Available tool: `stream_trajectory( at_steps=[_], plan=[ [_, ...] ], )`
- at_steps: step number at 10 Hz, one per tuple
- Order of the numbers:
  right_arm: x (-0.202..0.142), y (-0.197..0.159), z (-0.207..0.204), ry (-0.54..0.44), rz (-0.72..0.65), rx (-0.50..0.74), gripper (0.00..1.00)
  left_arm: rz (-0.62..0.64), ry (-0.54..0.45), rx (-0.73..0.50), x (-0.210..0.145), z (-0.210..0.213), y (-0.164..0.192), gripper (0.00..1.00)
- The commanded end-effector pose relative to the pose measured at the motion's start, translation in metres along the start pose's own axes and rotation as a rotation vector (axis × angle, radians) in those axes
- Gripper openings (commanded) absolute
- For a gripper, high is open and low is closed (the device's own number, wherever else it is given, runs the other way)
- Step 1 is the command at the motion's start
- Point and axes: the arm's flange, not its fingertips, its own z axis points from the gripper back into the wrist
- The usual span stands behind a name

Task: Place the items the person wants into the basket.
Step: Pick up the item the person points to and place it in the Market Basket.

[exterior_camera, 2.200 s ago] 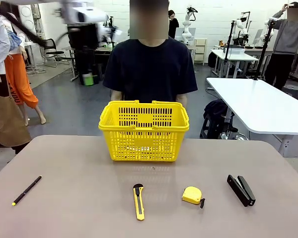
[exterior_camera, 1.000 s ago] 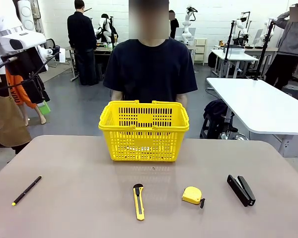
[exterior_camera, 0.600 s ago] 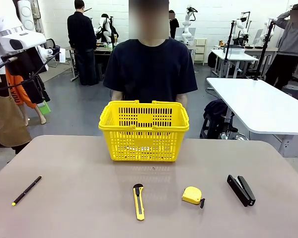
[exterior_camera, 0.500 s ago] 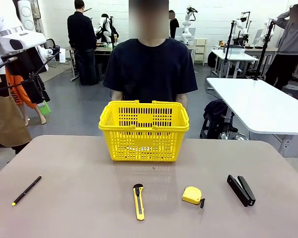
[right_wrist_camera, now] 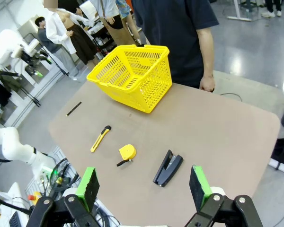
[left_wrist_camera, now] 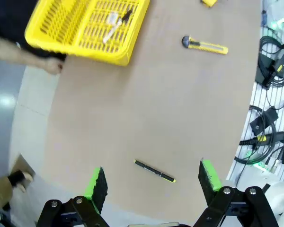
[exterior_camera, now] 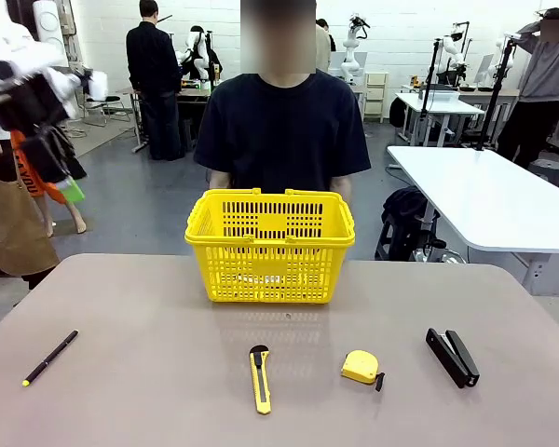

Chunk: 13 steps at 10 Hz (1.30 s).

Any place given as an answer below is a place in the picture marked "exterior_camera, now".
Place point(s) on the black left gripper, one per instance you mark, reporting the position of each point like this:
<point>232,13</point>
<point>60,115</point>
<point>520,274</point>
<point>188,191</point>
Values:
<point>23,102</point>

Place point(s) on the thin black pen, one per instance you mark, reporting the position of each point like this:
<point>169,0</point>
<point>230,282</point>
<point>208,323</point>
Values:
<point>51,357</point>

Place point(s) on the yellow black utility knife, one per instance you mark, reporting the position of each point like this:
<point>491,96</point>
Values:
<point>261,386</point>

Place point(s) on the person's left forearm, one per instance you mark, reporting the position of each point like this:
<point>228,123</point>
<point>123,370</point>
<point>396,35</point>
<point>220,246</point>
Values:
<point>342,188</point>

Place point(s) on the person's right forearm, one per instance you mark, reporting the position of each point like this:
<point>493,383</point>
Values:
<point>219,179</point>

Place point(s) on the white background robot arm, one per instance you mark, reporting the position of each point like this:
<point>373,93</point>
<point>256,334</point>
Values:
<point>454,51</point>
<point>351,51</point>

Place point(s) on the person with brown apron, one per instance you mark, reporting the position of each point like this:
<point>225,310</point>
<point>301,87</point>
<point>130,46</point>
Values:
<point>9,223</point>

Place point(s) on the person in dark navy t-shirt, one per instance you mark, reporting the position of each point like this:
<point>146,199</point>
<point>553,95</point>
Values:
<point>279,130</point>

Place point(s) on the yellow plastic shopping basket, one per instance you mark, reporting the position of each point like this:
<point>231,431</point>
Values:
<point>270,267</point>

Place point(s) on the person in beige top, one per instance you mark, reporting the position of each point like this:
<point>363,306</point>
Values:
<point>323,46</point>

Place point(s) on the person in grey sweater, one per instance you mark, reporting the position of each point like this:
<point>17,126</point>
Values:
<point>545,60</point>

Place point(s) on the black mesh office chair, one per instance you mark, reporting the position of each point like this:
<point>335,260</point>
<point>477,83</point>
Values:
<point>104,104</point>

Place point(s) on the white tower air conditioner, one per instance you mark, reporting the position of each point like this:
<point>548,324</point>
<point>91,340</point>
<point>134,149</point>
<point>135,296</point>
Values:
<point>51,28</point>

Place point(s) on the standing man in black clothes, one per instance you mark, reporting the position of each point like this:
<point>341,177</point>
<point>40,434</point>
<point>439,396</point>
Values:
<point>151,56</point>

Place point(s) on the grey desk with metal legs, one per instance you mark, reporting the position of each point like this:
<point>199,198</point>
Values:
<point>191,93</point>

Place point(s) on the white drawer cabinet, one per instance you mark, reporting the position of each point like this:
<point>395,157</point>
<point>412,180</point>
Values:
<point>376,93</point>

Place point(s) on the black backpack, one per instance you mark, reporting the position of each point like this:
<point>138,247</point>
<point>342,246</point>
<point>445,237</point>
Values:
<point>403,209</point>

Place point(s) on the yellow tape measure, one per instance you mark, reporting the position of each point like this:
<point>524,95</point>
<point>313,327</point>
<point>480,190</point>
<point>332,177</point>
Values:
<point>359,367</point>

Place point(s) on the white-topped workbench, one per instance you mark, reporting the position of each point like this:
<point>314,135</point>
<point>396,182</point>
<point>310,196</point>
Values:
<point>442,104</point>

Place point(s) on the large white table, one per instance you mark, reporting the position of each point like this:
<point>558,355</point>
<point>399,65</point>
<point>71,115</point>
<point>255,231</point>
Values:
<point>484,200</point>

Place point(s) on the black stapler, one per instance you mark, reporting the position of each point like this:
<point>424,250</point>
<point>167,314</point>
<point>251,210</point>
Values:
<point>452,358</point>

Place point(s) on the tall black tripod stand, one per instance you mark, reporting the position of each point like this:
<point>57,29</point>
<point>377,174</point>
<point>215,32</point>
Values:
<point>496,93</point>

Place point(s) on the grey round stool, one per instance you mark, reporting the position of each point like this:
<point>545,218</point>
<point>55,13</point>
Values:
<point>547,170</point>

